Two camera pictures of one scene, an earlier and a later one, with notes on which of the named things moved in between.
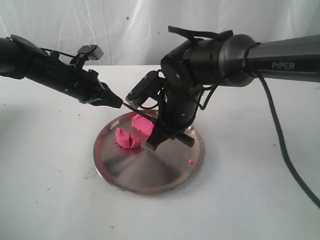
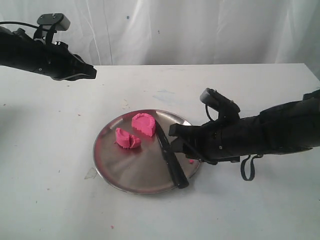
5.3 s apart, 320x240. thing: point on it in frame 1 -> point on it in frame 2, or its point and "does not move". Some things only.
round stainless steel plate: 121,157 does not move
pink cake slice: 125,140 does not move
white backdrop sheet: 135,33 does not move
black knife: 139,112 -> 179,175
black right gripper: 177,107 -> 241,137
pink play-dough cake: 143,124 does not move
